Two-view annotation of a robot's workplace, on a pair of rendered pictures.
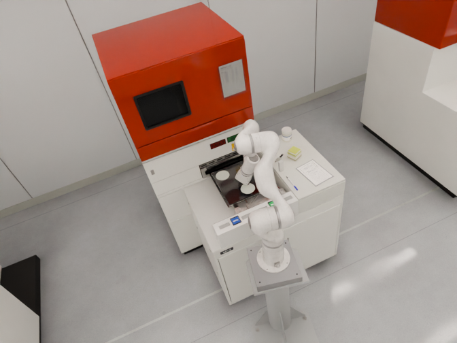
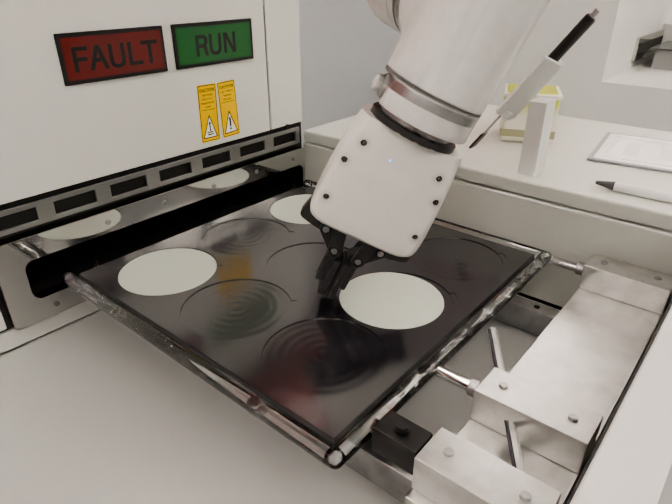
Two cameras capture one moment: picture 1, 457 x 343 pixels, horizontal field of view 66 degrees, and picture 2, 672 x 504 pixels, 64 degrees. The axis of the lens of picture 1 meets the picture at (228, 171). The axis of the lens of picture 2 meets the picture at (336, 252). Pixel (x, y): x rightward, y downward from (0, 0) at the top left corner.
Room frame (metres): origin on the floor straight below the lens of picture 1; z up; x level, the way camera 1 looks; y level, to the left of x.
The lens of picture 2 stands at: (1.32, 0.19, 1.18)
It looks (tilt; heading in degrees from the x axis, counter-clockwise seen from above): 28 degrees down; 325
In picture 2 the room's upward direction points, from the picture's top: straight up
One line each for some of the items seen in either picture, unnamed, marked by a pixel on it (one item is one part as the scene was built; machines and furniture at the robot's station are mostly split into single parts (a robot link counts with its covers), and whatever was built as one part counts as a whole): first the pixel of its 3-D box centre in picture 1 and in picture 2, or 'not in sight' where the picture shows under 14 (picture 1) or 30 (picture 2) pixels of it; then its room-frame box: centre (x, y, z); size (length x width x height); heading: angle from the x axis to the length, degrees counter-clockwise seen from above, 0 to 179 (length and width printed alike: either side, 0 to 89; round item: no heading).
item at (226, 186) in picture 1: (242, 179); (314, 265); (1.74, -0.08, 0.90); 0.34 x 0.34 x 0.01; 15
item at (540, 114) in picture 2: (279, 161); (526, 113); (1.70, -0.35, 1.03); 0.06 x 0.04 x 0.13; 15
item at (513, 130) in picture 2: (294, 153); (528, 113); (1.78, -0.47, 1.00); 0.07 x 0.07 x 0.07; 38
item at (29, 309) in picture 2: (228, 162); (184, 220); (1.94, -0.02, 0.89); 0.44 x 0.02 x 0.10; 105
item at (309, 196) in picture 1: (297, 167); (541, 190); (1.74, -0.48, 0.89); 0.62 x 0.35 x 0.14; 15
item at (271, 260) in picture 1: (273, 249); not in sight; (1.09, -0.16, 0.96); 0.19 x 0.19 x 0.18
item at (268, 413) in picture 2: (218, 189); (172, 348); (1.69, 0.09, 0.90); 0.37 x 0.01 x 0.01; 15
